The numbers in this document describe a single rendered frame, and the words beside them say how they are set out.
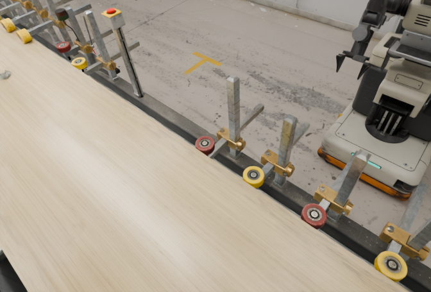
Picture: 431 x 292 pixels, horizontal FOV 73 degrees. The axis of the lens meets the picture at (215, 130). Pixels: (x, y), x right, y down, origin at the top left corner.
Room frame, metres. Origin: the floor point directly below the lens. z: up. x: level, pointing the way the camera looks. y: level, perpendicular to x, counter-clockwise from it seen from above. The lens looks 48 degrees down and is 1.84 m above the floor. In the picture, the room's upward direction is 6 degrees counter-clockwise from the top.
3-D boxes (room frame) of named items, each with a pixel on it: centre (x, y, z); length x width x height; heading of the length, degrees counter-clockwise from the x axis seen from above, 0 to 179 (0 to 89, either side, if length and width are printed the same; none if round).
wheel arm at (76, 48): (1.84, 0.76, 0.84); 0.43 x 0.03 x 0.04; 134
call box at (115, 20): (1.39, 0.44, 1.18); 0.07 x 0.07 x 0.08; 44
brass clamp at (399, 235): (0.34, -0.59, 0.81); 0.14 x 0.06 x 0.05; 44
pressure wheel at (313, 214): (0.43, -0.30, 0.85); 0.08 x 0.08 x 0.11
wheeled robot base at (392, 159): (1.28, -1.18, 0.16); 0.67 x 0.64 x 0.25; 134
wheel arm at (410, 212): (0.39, -0.62, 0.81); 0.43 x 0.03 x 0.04; 134
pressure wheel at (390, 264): (0.25, -0.48, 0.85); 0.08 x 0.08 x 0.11
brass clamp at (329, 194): (0.52, -0.42, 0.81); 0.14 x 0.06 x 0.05; 44
